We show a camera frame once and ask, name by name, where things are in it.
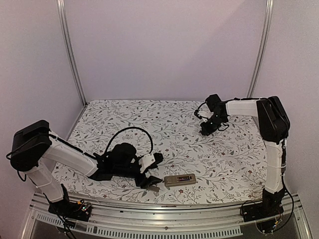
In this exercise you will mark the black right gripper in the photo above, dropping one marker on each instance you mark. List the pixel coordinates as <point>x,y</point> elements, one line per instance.
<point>208,131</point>

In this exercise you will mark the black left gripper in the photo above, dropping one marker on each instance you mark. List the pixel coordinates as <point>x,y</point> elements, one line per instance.
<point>144,182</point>

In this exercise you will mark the remote battery cover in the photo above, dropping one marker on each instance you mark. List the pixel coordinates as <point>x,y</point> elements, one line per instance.
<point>153,188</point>

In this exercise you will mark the white remote control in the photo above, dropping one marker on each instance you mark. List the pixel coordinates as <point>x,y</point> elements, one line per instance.
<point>172,181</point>

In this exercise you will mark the dark battery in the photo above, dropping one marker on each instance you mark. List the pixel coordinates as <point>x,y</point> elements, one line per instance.
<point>184,178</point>

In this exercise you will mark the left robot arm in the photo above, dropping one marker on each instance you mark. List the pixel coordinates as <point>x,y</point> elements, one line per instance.
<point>37,141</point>

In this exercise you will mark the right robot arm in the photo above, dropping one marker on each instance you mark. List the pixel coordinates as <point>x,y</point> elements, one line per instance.
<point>274,128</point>

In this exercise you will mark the floral patterned table mat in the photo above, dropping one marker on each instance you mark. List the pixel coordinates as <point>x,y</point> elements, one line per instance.
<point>230,165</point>

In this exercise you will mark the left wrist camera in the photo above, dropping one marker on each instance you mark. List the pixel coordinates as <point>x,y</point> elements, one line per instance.
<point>150,161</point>

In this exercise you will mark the front aluminium rail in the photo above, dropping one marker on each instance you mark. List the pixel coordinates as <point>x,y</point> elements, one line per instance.
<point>112,219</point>

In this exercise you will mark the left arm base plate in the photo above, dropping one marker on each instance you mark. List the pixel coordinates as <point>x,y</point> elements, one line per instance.
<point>80,211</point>

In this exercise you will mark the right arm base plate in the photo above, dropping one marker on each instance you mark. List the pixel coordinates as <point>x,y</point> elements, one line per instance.
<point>251,211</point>

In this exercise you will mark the right aluminium frame post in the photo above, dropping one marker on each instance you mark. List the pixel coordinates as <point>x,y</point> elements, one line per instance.
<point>262,47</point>

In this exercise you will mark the aluminium frame post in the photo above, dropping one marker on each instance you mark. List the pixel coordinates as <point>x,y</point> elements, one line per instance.
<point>262,47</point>
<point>69,50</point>

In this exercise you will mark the left aluminium frame post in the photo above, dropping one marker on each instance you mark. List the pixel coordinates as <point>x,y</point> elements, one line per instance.
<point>69,50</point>

